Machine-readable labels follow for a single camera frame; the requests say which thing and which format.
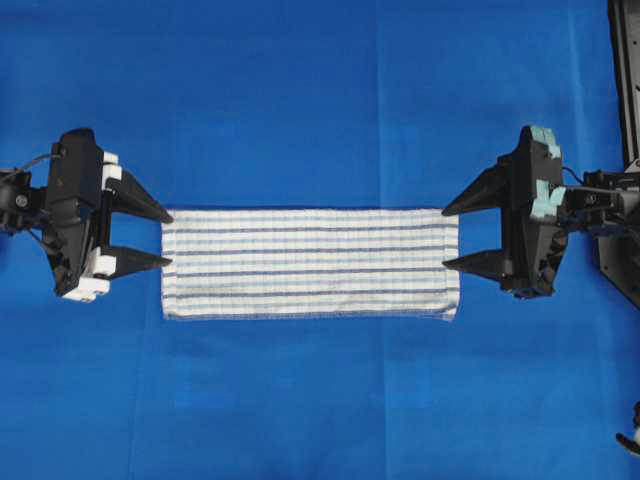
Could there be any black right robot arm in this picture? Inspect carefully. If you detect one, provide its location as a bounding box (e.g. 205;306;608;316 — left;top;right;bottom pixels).
442;126;639;304

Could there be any white blue striped towel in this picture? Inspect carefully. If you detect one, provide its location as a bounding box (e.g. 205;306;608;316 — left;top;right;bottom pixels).
161;209;460;321

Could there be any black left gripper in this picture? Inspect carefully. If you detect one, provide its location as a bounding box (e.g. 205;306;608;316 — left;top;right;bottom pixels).
42;128;173;303

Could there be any black aluminium frame rail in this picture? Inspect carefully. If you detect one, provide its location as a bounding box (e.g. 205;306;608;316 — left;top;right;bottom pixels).
608;0;639;172

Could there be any black left camera cable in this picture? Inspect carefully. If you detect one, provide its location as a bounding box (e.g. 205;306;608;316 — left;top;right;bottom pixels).
14;153;64;174

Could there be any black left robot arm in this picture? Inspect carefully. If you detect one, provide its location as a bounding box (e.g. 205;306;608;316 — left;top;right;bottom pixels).
1;128;173;302

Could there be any black white clip object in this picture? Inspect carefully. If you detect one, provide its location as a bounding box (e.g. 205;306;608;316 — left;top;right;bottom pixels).
615;401;640;457

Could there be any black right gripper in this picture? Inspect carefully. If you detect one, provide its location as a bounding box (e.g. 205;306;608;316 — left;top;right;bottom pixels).
442;126;568;299

